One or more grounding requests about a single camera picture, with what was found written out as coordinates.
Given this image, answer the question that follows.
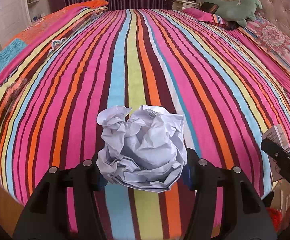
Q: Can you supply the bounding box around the orange patterned quilt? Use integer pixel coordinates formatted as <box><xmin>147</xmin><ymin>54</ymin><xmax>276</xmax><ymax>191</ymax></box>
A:
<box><xmin>0</xmin><ymin>0</ymin><xmax>109</xmax><ymax>72</ymax></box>

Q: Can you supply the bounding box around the white bedside table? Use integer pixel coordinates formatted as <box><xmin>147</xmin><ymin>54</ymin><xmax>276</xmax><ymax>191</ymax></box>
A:
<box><xmin>172</xmin><ymin>0</ymin><xmax>200</xmax><ymax>11</ymax></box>

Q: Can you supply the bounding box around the small white pink box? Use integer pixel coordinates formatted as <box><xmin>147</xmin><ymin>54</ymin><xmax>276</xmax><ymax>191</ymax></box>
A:
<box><xmin>261</xmin><ymin>124</ymin><xmax>290</xmax><ymax>183</ymax></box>

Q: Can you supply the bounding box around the striped colourful bed cover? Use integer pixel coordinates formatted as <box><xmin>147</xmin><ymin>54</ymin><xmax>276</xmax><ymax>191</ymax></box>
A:
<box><xmin>0</xmin><ymin>7</ymin><xmax>290</xmax><ymax>240</ymax></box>

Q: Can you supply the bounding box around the green plush dinosaur toy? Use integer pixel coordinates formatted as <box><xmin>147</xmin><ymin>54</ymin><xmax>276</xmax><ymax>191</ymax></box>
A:
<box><xmin>201</xmin><ymin>0</ymin><xmax>262</xmax><ymax>27</ymax></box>

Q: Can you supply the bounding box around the pink patterned pillow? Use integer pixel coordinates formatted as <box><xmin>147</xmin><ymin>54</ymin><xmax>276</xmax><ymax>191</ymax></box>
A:
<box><xmin>182</xmin><ymin>7</ymin><xmax>235</xmax><ymax>30</ymax></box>

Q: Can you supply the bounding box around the red fluffy rug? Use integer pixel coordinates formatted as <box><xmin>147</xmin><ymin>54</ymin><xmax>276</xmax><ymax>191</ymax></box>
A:
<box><xmin>266</xmin><ymin>207</ymin><xmax>283</xmax><ymax>232</ymax></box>

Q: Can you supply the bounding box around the white paper ball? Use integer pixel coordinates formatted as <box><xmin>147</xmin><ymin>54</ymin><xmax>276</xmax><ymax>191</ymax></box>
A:
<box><xmin>96</xmin><ymin>105</ymin><xmax>187</xmax><ymax>193</ymax></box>

